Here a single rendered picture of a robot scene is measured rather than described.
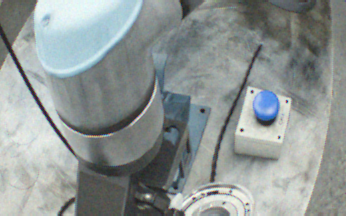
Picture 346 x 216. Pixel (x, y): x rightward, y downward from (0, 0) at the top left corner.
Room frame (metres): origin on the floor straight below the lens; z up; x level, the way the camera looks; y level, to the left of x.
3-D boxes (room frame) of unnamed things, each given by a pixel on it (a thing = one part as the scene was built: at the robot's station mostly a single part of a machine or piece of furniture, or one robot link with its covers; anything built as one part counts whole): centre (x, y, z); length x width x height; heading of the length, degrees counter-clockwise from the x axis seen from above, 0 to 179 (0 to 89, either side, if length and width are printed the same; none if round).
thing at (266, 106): (0.42, -0.11, 0.85); 0.04 x 0.04 x 0.05
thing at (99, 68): (0.26, 0.04, 1.23); 0.09 x 0.08 x 0.11; 134
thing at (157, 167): (0.26, 0.04, 1.07); 0.09 x 0.08 x 0.12; 156
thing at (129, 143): (0.26, 0.05, 1.15); 0.08 x 0.08 x 0.05
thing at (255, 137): (0.43, -0.11, 0.82); 0.08 x 0.07 x 0.05; 155
